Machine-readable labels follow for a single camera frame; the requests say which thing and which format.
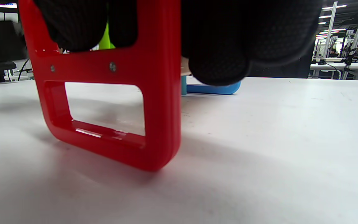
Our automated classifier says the wooden rainbow hammer bench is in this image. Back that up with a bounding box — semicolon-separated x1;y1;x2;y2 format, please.
18;0;241;171

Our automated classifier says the person's right hand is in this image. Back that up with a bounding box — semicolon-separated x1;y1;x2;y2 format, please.
33;0;322;86

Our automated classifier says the white metal frame post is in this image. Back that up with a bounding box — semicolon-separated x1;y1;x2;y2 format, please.
322;2;338;59

